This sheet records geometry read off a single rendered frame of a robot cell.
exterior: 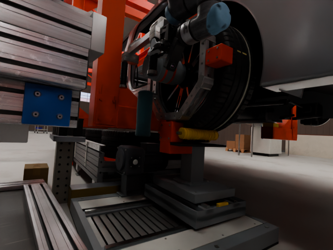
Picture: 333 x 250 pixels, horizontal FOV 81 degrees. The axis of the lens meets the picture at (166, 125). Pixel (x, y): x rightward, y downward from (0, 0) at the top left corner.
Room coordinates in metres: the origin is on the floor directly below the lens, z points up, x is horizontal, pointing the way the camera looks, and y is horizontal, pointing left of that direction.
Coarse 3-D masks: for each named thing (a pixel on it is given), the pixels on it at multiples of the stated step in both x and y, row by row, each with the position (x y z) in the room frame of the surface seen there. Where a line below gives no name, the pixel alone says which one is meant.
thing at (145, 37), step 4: (164, 20) 0.78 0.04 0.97; (160, 24) 0.81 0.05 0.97; (164, 24) 0.79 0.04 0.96; (164, 28) 0.81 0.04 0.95; (148, 32) 0.90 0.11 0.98; (144, 36) 0.93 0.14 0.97; (148, 36) 0.90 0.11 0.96; (140, 40) 0.97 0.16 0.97; (144, 40) 0.93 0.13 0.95; (148, 40) 0.92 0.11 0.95; (136, 44) 1.01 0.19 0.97; (140, 44) 0.97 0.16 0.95; (144, 44) 0.97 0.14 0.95; (132, 48) 1.05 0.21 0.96; (136, 48) 1.02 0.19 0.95; (140, 48) 1.02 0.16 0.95; (128, 52) 1.10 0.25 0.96; (132, 52) 1.07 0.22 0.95; (136, 52) 1.07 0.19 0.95
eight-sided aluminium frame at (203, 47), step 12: (204, 48) 0.85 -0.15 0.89; (204, 60) 0.84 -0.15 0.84; (204, 72) 0.84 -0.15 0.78; (156, 84) 1.28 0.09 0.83; (204, 84) 0.85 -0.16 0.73; (156, 96) 1.28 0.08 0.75; (192, 96) 0.90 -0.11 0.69; (204, 96) 0.91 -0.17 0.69; (156, 108) 1.17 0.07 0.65; (180, 108) 0.97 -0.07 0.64; (192, 108) 0.96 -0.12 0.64; (180, 120) 1.01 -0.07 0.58
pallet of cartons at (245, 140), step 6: (240, 138) 6.88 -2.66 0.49; (246, 138) 6.91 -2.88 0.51; (228, 144) 7.19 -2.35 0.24; (234, 144) 7.03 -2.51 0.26; (240, 144) 6.87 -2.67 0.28; (246, 144) 6.91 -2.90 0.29; (228, 150) 7.25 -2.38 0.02; (234, 150) 7.00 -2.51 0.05; (240, 150) 7.32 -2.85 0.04; (246, 150) 7.63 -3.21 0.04
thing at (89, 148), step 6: (78, 144) 2.10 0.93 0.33; (84, 144) 1.84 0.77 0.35; (90, 144) 1.64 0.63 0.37; (96, 144) 1.48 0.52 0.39; (102, 144) 1.48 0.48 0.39; (84, 150) 1.82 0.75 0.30; (90, 150) 1.62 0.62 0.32; (96, 150) 1.55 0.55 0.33; (90, 156) 1.60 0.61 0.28; (96, 156) 1.46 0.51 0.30; (102, 156) 1.40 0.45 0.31; (84, 162) 1.74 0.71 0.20
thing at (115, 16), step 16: (112, 0) 1.30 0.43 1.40; (112, 16) 1.30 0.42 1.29; (112, 32) 1.31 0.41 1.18; (112, 48) 1.31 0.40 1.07; (96, 64) 1.29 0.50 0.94; (112, 64) 1.32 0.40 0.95; (96, 80) 1.27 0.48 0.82; (112, 80) 1.32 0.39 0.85; (96, 96) 1.27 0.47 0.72; (112, 96) 1.32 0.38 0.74; (96, 112) 1.27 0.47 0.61; (112, 112) 1.33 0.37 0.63
